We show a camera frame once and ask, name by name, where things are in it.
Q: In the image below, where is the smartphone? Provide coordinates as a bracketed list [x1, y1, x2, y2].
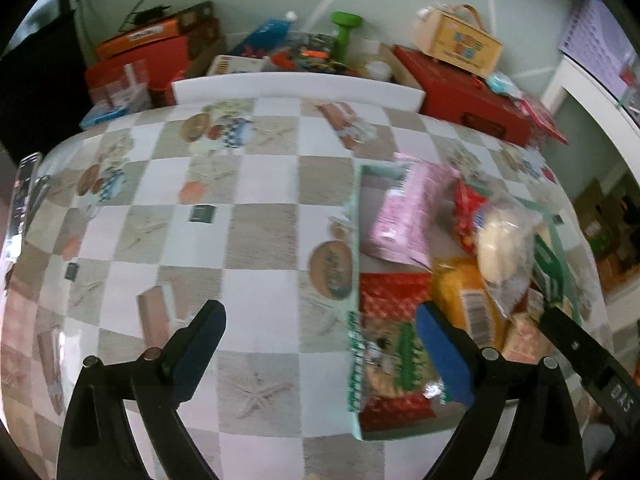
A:
[2, 152, 43, 281]

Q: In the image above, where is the pink snack packet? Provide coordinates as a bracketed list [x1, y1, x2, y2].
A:
[367, 157, 458, 273]

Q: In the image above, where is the red patterned snack packet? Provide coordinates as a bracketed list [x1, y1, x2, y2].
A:
[357, 272, 453, 433]

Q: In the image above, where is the blue tissue pack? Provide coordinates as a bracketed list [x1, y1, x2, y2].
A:
[79, 102, 128, 131]

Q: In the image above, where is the red patterned pouch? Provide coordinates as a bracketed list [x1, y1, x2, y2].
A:
[517, 95, 571, 146]

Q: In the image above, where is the red gift box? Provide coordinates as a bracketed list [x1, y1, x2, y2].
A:
[392, 45, 533, 148]

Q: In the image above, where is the yellow barcode snack packet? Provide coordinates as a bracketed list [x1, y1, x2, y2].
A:
[430, 257, 508, 348]

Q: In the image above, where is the orange box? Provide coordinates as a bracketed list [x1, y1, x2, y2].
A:
[95, 17, 183, 61]

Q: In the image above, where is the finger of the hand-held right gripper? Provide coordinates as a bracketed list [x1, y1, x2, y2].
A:
[537, 305, 617, 387]

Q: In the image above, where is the beige carry box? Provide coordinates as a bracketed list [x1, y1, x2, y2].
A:
[412, 4, 503, 78]

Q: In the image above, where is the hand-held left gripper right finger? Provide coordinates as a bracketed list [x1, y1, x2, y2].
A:
[415, 301, 586, 480]

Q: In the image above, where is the round bread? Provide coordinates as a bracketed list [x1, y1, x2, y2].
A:
[472, 197, 543, 318]

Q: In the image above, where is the green dumbbell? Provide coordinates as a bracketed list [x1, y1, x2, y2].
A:
[331, 11, 363, 63]

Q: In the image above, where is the red flower print snack packet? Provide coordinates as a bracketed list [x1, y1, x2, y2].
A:
[452, 180, 493, 256]

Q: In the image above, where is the green and white snack packet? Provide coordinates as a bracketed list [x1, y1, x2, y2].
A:
[530, 232, 576, 311]

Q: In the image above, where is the pile of small toys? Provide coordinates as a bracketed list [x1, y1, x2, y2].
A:
[272, 32, 346, 73]

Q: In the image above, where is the green and yellow snack packet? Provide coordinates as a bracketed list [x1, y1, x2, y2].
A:
[347, 310, 448, 413]

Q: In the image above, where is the dark brown box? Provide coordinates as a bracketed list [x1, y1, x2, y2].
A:
[177, 2, 223, 58]

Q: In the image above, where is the white foam board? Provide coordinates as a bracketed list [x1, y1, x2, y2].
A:
[171, 72, 427, 113]

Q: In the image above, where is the cream and orange snack packet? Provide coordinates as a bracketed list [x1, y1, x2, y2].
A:
[500, 312, 548, 363]

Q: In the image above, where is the white card box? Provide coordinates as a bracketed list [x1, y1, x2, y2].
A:
[206, 54, 266, 77]

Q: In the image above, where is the blue plastic bottle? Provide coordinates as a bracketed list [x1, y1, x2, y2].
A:
[232, 11, 298, 58]

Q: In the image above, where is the black power adapter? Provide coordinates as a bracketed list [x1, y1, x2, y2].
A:
[129, 6, 171, 23]

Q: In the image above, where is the blue face mask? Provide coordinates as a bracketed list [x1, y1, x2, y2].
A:
[485, 72, 523, 98]

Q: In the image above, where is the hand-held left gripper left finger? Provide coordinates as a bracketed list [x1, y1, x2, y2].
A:
[57, 299, 227, 480]

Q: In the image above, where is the purple wall poster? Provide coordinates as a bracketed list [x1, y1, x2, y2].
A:
[559, 0, 640, 126]

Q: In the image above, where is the clear plastic container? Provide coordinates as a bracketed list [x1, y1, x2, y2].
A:
[102, 62, 151, 106]

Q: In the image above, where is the teal tray box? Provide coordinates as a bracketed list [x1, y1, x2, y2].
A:
[348, 160, 588, 442]

